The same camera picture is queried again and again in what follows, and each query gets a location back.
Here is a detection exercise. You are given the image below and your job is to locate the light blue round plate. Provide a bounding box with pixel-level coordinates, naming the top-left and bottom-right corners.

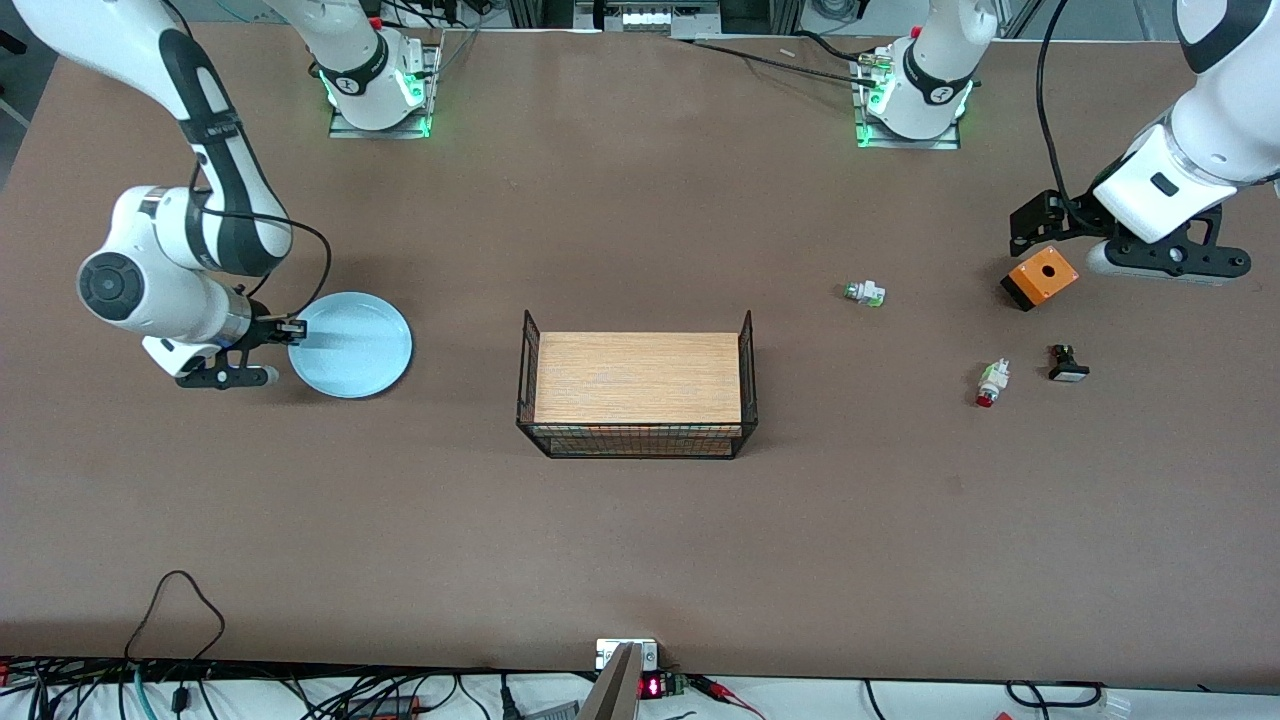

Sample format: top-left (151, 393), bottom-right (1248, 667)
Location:
top-left (288, 291), bottom-right (414, 400)

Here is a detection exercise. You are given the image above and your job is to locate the orange button box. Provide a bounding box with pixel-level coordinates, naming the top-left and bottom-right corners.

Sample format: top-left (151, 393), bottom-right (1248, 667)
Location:
top-left (1000, 246), bottom-right (1081, 312)

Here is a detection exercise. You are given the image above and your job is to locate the red black test lead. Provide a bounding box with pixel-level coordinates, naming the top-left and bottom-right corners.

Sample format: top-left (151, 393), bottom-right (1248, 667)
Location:
top-left (688, 674), bottom-right (769, 720)

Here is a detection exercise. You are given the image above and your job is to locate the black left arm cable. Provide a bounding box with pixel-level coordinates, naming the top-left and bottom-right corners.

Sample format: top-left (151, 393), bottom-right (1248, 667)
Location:
top-left (1034, 0), bottom-right (1106, 231)

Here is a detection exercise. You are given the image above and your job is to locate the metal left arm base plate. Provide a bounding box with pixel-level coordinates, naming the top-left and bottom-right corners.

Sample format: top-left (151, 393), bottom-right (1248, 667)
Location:
top-left (850, 45), bottom-right (964, 152)

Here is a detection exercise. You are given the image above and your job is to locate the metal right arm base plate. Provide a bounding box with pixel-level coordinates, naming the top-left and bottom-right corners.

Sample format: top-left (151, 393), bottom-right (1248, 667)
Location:
top-left (327, 30), bottom-right (444, 140)

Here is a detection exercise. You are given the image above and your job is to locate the black looped table cable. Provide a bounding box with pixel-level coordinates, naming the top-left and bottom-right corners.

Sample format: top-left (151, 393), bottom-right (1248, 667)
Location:
top-left (124, 570), bottom-right (227, 663)

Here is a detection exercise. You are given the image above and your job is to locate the long black table cable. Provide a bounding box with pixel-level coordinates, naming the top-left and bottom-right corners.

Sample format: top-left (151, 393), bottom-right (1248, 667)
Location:
top-left (668, 36), bottom-right (883, 87)

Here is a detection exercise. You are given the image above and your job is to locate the black wire rack wooden top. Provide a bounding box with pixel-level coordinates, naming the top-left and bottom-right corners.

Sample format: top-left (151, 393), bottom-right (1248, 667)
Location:
top-left (515, 308), bottom-right (759, 461)

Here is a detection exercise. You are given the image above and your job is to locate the aluminium frame with white device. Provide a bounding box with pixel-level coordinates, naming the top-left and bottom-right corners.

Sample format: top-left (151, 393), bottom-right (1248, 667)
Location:
top-left (505, 0), bottom-right (803, 37)

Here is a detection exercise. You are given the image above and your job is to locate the white mount box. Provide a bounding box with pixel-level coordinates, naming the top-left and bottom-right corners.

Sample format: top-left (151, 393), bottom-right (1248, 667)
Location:
top-left (595, 638), bottom-right (660, 672)

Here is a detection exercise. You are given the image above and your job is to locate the black coiled cable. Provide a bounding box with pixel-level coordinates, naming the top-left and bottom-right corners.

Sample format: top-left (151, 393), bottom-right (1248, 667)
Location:
top-left (1004, 680), bottom-right (1107, 712)

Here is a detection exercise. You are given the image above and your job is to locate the grey angled post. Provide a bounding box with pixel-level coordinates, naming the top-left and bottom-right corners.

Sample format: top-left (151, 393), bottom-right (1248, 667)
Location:
top-left (577, 643), bottom-right (644, 720)

